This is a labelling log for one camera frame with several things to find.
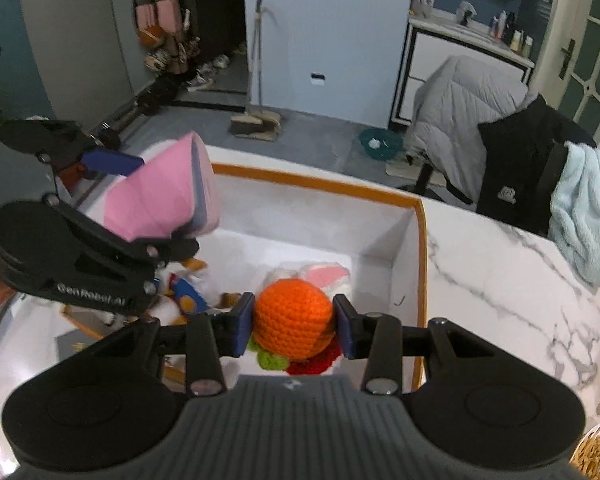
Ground black jacket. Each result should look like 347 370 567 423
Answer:
476 93 599 239

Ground grey padded jacket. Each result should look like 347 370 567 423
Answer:
405 55 539 206

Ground white vanity cabinet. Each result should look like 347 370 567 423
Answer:
390 14 536 129

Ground light blue towel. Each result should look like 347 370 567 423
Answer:
547 141 600 287

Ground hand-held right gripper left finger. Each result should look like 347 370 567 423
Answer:
62 292 257 397

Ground grey small box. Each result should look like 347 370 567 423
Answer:
55 327 117 362

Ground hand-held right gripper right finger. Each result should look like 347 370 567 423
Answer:
332 294 533 395

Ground pink hanging bags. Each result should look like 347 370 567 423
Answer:
135 0 182 36

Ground black chair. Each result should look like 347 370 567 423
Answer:
409 152 477 207

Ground broom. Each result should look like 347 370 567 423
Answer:
229 0 284 143

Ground orange cardboard box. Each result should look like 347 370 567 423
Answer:
60 162 428 396

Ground white bunny plush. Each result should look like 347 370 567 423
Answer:
264 261 354 302

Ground green crochet piece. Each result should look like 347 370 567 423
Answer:
256 349 291 372

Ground green basin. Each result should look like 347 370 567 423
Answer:
357 128 405 162

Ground red crochet piece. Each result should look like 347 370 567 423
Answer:
286 342 344 377

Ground glass panel door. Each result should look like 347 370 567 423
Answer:
529 0 600 147

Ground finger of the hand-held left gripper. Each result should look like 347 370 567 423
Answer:
0 119 146 179
44 195 201 299

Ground basketball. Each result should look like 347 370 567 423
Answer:
139 26 165 50

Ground orange crochet ball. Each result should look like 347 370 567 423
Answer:
252 280 337 361

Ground dark tall cabinet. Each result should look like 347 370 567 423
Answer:
180 0 246 68

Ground duck plush toy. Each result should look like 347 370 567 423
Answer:
154 257 216 327

